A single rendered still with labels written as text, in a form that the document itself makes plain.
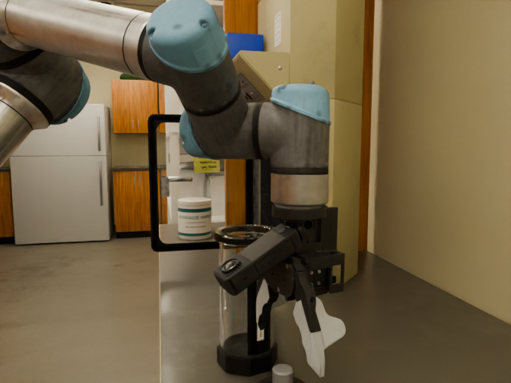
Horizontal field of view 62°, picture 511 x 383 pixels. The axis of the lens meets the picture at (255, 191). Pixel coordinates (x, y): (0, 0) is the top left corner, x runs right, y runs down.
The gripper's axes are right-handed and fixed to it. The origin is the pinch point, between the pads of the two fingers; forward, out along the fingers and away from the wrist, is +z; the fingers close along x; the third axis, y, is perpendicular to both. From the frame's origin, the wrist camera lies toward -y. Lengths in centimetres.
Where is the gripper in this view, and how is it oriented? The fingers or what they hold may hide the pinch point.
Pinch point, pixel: (283, 353)
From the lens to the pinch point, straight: 61.4
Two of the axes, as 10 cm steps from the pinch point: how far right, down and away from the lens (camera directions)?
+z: -0.1, 9.9, 1.1
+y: 8.8, -0.5, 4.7
